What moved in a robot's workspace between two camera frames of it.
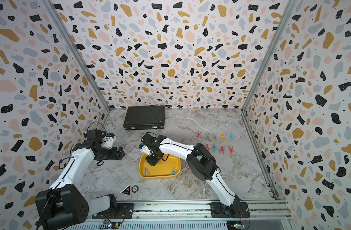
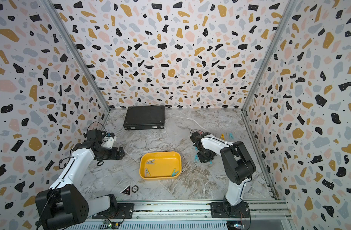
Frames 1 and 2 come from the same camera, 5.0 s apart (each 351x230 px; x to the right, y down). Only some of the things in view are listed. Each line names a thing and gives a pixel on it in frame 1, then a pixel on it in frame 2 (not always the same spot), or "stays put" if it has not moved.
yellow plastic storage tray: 169,168 stays put
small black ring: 134,189 stays put
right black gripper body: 152,159 -> 204,156
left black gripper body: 108,154 stays put
